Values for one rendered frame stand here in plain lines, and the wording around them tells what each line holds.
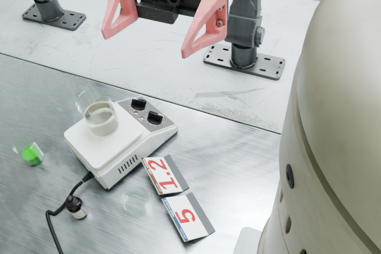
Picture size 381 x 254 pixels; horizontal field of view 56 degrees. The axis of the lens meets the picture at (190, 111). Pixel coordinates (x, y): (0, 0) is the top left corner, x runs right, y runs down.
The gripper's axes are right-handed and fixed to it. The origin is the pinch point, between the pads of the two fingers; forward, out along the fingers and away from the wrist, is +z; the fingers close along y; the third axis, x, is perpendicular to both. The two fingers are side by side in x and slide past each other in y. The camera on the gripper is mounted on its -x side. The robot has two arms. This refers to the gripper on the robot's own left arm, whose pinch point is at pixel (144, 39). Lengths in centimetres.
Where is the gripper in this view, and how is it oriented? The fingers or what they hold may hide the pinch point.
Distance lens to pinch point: 40.0
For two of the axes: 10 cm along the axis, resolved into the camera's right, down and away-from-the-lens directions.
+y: 9.2, 2.7, -3.0
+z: -3.9, 7.6, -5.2
